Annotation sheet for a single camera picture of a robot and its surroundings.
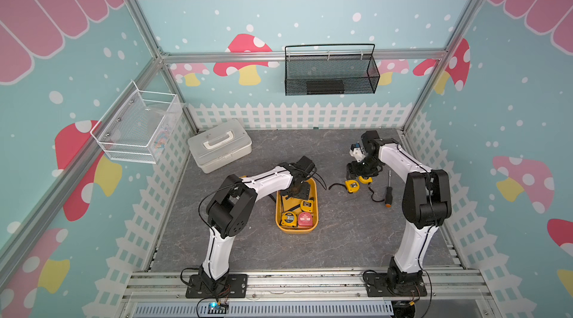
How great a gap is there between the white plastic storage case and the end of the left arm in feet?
1.04

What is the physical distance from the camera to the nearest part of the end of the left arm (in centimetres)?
71

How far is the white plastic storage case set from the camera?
99 cm
